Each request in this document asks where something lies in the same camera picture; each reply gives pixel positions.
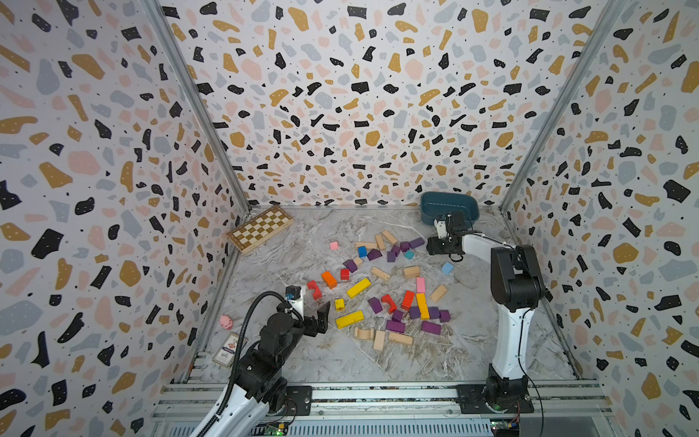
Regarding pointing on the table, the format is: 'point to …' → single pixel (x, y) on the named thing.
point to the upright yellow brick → (422, 306)
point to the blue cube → (362, 251)
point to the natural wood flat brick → (399, 338)
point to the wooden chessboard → (259, 229)
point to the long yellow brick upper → (357, 289)
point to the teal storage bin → (440, 203)
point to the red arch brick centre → (387, 299)
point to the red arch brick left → (318, 293)
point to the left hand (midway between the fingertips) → (318, 301)
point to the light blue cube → (447, 268)
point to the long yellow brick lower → (349, 320)
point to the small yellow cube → (339, 305)
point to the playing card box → (226, 353)
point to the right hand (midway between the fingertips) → (437, 244)
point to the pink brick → (420, 284)
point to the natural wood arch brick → (363, 333)
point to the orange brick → (329, 279)
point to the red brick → (408, 299)
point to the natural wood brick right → (439, 292)
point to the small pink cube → (334, 246)
